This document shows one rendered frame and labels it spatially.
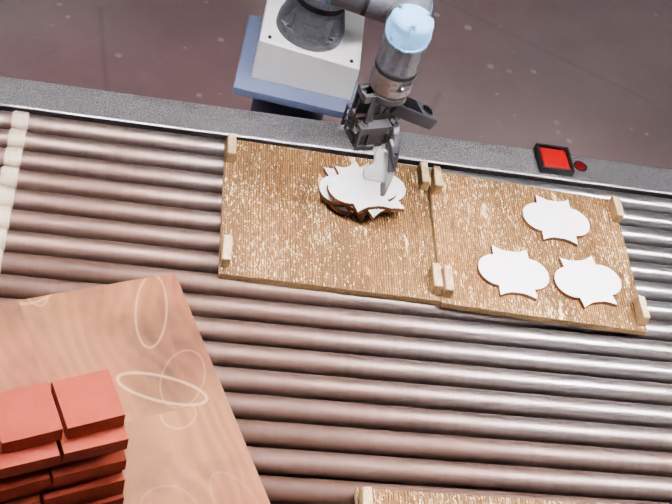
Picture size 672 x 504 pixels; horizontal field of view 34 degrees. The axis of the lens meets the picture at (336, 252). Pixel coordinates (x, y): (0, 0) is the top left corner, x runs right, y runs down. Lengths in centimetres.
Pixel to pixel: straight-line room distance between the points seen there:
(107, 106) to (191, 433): 84
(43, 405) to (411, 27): 87
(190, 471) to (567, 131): 275
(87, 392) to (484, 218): 110
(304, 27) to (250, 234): 55
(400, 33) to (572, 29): 283
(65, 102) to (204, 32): 178
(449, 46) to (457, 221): 212
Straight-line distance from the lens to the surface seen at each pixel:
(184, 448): 160
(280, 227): 203
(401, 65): 184
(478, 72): 416
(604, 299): 216
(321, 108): 241
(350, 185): 208
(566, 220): 226
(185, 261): 197
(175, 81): 373
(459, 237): 214
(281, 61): 240
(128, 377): 166
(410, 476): 181
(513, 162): 238
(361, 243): 205
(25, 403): 130
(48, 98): 223
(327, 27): 237
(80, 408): 130
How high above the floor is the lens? 241
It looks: 47 degrees down
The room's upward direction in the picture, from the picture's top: 20 degrees clockwise
